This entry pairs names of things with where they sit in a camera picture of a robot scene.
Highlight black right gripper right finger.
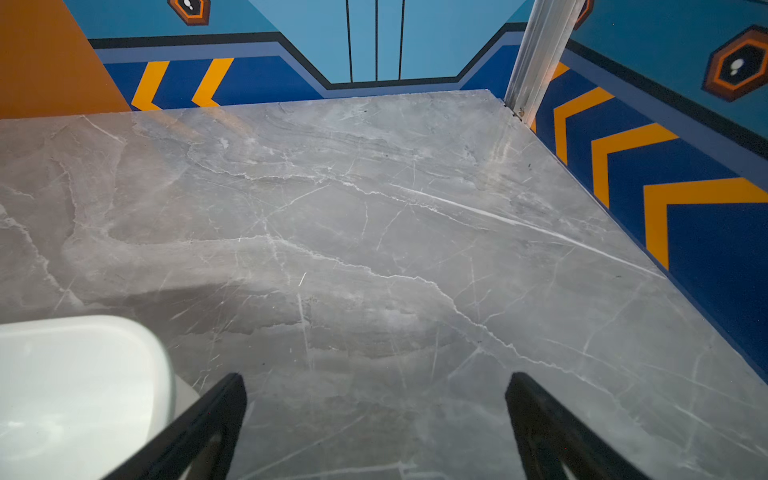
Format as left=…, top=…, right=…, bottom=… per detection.
left=505, top=372, right=647, bottom=479

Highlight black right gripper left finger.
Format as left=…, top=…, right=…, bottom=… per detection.
left=107, top=373, right=247, bottom=479

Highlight white plastic tray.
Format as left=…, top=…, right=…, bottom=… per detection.
left=1, top=315, right=200, bottom=479

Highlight aluminium right corner post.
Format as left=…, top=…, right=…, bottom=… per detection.
left=504, top=0, right=586, bottom=127

